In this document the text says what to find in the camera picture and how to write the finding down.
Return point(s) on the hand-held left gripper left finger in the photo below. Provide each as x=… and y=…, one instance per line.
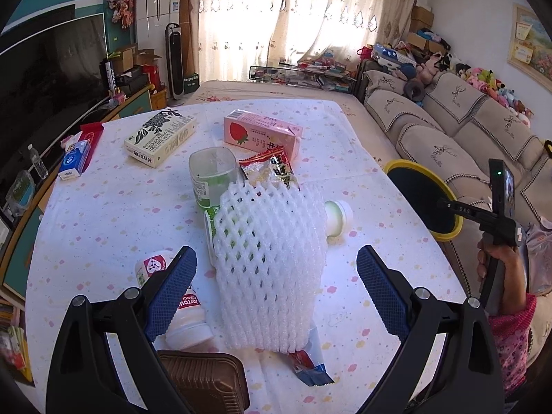
x=172, y=293

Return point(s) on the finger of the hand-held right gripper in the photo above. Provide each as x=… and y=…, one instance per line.
x=447, y=205

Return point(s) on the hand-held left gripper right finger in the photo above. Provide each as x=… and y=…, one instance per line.
x=381, y=293

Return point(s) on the yellow-rimmed dark trash bin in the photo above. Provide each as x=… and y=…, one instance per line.
x=414, y=194

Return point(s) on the white foam fruit net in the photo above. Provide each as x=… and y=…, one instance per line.
x=267, y=267

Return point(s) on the plastic bottle with green label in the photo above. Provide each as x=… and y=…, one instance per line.
x=207, y=172

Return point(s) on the pink strawberry milk carton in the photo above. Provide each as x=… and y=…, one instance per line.
x=258, y=131

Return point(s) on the person's right hand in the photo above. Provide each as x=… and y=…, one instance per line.
x=513, y=276

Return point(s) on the white bottle with red label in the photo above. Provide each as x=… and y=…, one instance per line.
x=192, y=323

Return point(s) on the beige sofa with deer print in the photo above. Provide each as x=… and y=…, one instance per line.
x=457, y=138

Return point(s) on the lilac backpack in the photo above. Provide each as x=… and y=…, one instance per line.
x=539, y=258

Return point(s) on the small white yogurt bottle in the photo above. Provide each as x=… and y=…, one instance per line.
x=338, y=220

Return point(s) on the spotted white tablecloth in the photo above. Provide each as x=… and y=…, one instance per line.
x=108, y=224

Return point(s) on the brown plastic tray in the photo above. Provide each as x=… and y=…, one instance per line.
x=202, y=384

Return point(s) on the red white blue wrapper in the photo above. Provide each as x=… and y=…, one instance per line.
x=308, y=366

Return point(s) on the row of plush toys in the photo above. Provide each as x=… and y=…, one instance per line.
x=487, y=82

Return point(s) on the grey neck pillow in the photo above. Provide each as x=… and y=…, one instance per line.
x=414, y=88

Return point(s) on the red snack packet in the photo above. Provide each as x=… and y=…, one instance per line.
x=263, y=168

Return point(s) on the beige carton with plant print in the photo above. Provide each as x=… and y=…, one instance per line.
x=159, y=138

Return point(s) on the teal wooden television stand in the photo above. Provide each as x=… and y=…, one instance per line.
x=26, y=233

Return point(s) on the blue star-print bag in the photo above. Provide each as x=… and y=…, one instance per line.
x=390, y=56

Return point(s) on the framed flower picture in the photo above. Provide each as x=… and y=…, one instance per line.
x=528, y=39

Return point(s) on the blue tissue packet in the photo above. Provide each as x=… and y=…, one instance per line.
x=73, y=161

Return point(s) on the red flat packet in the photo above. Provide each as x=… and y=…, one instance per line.
x=92, y=131

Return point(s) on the stack of cardboard boxes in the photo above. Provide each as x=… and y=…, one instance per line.
x=420, y=21

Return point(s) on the clear water bottle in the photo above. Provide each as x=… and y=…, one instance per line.
x=38, y=161

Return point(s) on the glass coffee table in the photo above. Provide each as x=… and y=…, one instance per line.
x=297, y=75

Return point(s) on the black white tower fan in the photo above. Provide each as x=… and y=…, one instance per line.
x=174, y=60

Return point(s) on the open cardboard boxes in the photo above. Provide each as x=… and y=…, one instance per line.
x=136, y=62

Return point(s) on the embroidered sheer curtains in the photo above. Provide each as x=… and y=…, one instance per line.
x=302, y=13

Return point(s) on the black television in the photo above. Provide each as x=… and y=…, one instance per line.
x=47, y=77

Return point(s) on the white standing air conditioner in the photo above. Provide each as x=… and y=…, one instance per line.
x=157, y=0

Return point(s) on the pink artificial flowers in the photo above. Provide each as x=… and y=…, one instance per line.
x=121, y=2

